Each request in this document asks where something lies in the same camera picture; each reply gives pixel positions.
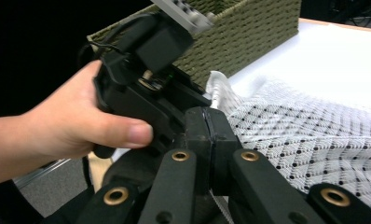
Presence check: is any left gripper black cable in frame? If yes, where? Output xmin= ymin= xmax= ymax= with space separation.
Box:
xmin=77 ymin=38 xmax=127 ymax=64

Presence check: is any white table mat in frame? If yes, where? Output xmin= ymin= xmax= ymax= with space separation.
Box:
xmin=112 ymin=18 xmax=371 ymax=160

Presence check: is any white mesh laundry bag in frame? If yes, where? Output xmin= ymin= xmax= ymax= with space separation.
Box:
xmin=205 ymin=70 xmax=371 ymax=224

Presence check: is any metal floor rail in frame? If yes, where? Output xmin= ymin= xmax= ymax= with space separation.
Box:
xmin=12 ymin=158 xmax=72 ymax=189

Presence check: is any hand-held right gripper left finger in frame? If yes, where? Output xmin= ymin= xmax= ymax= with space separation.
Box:
xmin=185 ymin=106 xmax=213 ymax=195

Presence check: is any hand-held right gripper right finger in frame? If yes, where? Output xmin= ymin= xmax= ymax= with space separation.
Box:
xmin=210 ymin=107 xmax=242 ymax=196

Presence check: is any green woven basket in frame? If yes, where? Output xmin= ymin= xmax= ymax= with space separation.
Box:
xmin=87 ymin=0 xmax=302 ymax=90

